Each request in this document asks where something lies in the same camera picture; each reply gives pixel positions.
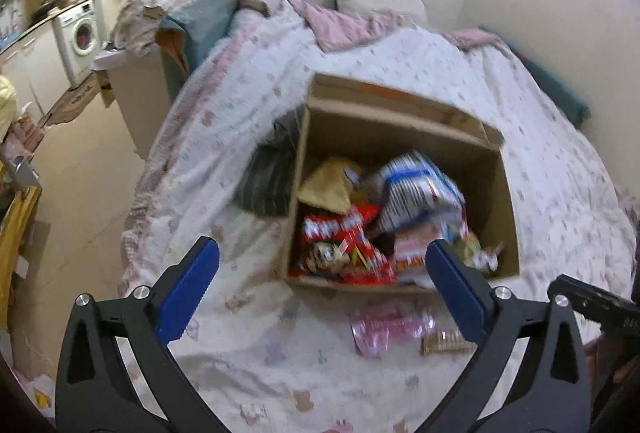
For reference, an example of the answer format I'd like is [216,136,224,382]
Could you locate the red candy bag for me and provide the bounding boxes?
[289,204,398,286]

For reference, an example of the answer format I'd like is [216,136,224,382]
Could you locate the white side cabinet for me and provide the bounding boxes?
[92,48,173,159]

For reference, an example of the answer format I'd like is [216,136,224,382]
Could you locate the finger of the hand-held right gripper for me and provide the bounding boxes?
[547,274,640,339]

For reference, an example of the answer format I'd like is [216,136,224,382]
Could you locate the brown snack bar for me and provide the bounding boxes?
[421,328,477,357]

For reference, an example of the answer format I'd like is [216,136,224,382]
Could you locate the patterned door mat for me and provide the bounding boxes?
[47,80,98,126]

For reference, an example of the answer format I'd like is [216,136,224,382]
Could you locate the yellow wooden board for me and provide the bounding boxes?
[0,183,42,329]

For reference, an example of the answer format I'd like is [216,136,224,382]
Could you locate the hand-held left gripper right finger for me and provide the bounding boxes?
[410,238,593,433]

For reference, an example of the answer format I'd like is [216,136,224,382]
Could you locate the red orange noodle packet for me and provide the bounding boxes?
[395,225,451,286]

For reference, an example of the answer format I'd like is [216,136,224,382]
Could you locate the teal cloth bundle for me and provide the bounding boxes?
[157,0,238,84]

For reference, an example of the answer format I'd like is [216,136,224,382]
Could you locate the dark striped cloth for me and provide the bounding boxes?
[235,116,303,216]

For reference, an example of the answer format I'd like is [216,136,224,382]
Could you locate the white washing machine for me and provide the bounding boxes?
[51,0,103,89]

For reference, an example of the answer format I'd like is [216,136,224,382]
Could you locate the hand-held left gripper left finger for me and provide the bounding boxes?
[55,235,236,433]

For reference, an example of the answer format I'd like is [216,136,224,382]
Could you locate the cardboard box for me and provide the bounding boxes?
[280,72,521,296]

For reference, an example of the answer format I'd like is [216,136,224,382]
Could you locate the white blue snack packet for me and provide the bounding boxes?
[372,150,466,234]

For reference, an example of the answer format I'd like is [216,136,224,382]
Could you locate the yellow snack packet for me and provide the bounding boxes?
[298,158,361,215]

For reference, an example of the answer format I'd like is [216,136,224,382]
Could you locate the white kitchen cabinets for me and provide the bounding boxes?
[0,20,71,124]

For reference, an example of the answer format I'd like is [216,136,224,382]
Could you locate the pink snack packet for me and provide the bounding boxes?
[348,303,437,356]

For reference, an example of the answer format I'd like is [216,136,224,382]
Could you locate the pink quilt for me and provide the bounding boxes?
[285,0,506,54]

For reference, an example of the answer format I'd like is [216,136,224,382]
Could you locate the pile of clothes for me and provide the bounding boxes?
[112,0,241,59]

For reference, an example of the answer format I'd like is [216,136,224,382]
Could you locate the beige pillow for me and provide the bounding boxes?
[334,0,428,26]

